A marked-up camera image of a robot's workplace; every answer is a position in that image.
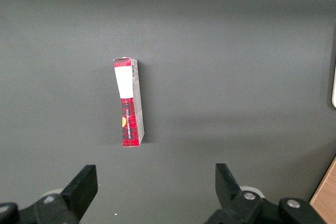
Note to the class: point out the red tartan grey carton box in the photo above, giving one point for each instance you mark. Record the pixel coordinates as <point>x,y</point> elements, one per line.
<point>128,119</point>

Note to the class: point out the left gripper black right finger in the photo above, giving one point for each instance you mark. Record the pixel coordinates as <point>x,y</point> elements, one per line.
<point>236,205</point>

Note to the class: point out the oak wooden drawer cabinet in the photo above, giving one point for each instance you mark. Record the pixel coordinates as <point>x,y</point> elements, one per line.
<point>326,195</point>

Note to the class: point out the beige rectangular tray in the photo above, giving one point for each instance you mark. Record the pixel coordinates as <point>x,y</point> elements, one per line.
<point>334,87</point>

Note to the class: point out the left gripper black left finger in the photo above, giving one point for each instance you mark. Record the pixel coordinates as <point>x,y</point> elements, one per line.
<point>76,190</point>

